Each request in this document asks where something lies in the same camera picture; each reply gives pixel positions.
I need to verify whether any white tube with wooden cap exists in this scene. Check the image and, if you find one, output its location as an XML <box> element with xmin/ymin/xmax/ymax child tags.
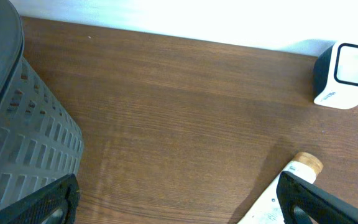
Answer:
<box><xmin>236</xmin><ymin>151</ymin><xmax>324</xmax><ymax>224</ymax></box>

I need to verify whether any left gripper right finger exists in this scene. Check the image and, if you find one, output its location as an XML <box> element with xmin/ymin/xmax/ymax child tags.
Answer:
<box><xmin>276</xmin><ymin>171</ymin><xmax>358</xmax><ymax>224</ymax></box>

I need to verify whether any grey plastic mesh basket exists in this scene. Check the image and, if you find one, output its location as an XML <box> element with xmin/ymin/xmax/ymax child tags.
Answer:
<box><xmin>0</xmin><ymin>0</ymin><xmax>85</xmax><ymax>210</ymax></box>

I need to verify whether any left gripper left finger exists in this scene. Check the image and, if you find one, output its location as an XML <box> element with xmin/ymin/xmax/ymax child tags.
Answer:
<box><xmin>0</xmin><ymin>174</ymin><xmax>80</xmax><ymax>224</ymax></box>

